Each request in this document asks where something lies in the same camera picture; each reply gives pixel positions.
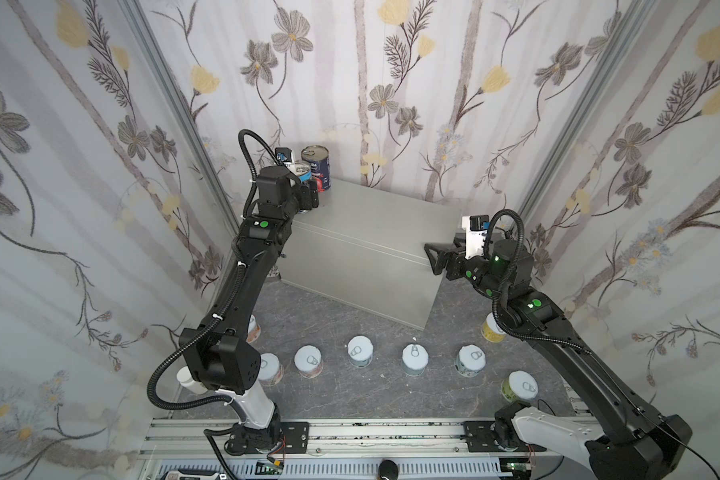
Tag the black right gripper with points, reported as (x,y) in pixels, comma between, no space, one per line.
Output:
(447,262)

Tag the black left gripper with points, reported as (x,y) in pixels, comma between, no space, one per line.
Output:
(308,196)

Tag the dark chopped tomatoes can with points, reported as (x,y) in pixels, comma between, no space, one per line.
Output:
(317,157)

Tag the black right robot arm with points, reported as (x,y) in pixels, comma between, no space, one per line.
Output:
(633,440)

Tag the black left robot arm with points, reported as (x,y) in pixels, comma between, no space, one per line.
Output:
(216,354)

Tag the orange label can by arm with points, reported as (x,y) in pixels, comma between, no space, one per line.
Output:
(254,330)

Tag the grey metal cabinet box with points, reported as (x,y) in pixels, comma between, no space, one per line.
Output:
(365,248)

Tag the yellow label can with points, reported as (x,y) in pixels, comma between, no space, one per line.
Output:
(491,331)

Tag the green label can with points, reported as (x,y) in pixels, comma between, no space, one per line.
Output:
(470,361)

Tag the teal label can centre-left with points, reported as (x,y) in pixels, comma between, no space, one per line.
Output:
(360,351)

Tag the lime label can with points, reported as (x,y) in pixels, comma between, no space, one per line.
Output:
(519,385)

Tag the red label can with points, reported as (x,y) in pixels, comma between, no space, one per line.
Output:
(308,361)

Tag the pink label can front-left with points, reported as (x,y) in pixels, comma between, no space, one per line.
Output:
(271,370)

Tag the white pill bottle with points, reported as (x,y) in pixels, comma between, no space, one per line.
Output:
(187,381)

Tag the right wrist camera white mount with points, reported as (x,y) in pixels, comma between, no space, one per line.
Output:
(476,229)

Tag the aluminium corner frame left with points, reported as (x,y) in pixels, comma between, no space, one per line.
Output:
(179,108)

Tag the aluminium corner frame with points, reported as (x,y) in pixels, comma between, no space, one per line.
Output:
(625,34)
(179,108)

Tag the aluminium corner frame right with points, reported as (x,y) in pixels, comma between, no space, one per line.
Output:
(625,34)

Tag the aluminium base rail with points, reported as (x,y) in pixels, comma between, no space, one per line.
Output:
(431,448)

